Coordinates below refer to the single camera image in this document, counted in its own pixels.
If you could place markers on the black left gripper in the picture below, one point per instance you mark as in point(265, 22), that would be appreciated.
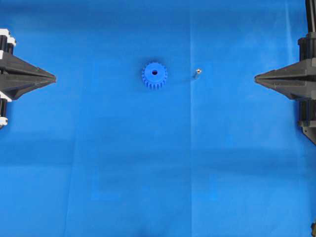
point(28, 77)

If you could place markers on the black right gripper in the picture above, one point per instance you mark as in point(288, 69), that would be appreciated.
point(280, 80)

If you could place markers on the blue table cloth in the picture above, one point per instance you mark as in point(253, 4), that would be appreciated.
point(98, 154)

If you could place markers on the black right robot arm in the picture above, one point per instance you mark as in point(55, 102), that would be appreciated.
point(311, 21)

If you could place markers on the blue plastic gear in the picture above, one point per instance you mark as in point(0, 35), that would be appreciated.
point(154, 75)

